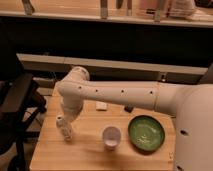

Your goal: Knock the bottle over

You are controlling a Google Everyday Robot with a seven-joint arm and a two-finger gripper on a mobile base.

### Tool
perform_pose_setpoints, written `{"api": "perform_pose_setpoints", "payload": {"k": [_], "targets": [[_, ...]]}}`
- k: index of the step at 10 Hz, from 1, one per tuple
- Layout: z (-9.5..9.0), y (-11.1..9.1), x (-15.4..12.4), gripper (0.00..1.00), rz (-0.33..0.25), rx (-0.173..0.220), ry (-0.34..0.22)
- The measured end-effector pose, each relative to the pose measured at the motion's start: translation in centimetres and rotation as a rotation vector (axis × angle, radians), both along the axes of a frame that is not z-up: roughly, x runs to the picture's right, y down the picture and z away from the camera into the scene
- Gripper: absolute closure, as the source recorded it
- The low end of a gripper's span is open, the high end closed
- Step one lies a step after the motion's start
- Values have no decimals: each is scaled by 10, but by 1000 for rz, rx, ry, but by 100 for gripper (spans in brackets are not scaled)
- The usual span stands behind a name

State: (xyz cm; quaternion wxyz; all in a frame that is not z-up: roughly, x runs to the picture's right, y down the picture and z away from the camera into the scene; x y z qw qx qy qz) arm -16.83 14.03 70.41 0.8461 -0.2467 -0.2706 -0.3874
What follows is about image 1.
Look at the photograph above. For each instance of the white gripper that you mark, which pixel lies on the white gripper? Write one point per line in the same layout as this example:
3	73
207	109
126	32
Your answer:
68	119

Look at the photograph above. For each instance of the small clear plastic bottle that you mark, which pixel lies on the small clear plastic bottle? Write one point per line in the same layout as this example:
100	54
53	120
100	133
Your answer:
64	127

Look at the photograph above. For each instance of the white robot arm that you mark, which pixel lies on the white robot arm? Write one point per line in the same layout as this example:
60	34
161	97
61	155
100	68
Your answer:
192	105

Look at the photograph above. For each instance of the white rectangular block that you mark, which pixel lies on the white rectangular block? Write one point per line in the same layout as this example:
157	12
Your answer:
101	106

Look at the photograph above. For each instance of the white paper cup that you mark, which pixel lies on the white paper cup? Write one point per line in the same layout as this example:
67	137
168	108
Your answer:
111	137

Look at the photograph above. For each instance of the black office chair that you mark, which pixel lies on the black office chair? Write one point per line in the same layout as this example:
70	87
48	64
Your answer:
20	103

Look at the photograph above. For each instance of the black rectangular box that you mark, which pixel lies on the black rectangular box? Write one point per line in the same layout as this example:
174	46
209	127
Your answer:
128	109

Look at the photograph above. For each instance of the green bowl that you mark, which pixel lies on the green bowl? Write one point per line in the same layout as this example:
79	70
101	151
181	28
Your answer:
146	133

